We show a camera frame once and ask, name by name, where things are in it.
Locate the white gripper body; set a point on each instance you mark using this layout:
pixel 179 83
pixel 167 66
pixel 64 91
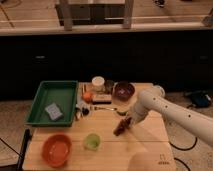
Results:
pixel 131 121

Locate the purple grape bunch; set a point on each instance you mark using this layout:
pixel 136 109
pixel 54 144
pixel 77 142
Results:
pixel 122 126

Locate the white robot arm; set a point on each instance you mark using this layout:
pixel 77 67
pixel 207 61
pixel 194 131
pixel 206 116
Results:
pixel 153 98

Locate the dark purple bowl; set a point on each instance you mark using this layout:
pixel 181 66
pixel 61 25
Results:
pixel 124 91

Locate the red orange bowl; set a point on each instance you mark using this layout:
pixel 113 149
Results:
pixel 56 150

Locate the green cucumber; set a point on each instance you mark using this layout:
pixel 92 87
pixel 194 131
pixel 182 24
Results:
pixel 122 113

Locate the metal spoon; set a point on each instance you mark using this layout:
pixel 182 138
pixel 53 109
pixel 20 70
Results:
pixel 103 108

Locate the dark glass jar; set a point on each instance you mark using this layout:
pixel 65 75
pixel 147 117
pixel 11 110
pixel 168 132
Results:
pixel 109 84

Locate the wooden block brush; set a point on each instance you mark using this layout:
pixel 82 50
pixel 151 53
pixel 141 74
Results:
pixel 102 99

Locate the green plastic cup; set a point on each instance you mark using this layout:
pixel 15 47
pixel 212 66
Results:
pixel 92 141

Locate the dark small round object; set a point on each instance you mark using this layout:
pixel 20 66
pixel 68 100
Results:
pixel 85 111

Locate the small orange fruit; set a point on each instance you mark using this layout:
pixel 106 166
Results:
pixel 87 97

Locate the white lidded jar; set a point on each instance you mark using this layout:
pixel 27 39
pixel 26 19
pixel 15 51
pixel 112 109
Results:
pixel 98 83

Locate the wooden sticks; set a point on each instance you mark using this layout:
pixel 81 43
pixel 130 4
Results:
pixel 83 88

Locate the dark bag on floor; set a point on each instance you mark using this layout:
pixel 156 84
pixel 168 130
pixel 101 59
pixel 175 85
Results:
pixel 199 99

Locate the green plastic tray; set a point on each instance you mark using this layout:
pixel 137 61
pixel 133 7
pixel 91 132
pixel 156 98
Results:
pixel 62 94

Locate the blue grey sponge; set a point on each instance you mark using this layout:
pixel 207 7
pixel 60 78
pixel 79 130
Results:
pixel 53 111

